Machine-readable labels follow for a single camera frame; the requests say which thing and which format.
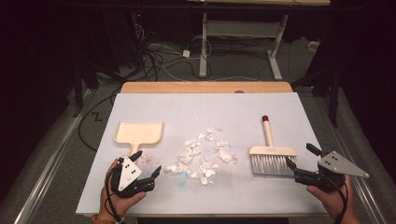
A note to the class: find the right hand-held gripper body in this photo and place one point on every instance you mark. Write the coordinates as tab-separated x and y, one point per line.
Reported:
330	174

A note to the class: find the wooden table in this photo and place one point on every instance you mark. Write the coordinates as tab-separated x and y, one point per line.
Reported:
186	87

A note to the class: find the cream plastic dustpan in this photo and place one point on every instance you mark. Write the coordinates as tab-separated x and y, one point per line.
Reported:
138	133

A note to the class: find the small beige box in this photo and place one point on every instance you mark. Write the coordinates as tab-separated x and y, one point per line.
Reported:
313	46

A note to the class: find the pile of white paper scraps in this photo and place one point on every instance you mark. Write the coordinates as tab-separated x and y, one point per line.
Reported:
186	158

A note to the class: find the white power adapter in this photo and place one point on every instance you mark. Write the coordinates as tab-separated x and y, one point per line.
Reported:
186	53

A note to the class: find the person's right hand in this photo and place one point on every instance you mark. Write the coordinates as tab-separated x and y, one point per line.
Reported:
330	200

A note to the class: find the metal floor rail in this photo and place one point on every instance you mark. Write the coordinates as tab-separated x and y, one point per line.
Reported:
370	200
46	174

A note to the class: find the black stand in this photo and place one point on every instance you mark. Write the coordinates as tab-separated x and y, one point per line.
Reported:
334	99
77	99

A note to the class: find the cream hand brush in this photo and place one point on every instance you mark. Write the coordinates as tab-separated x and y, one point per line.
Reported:
268	137

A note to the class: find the person's left hand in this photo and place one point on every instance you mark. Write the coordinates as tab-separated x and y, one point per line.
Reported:
120	205

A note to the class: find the white metal desk frame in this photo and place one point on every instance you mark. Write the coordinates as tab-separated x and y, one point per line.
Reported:
203	43

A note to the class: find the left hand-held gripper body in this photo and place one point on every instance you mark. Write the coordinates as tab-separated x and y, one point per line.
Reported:
129	174

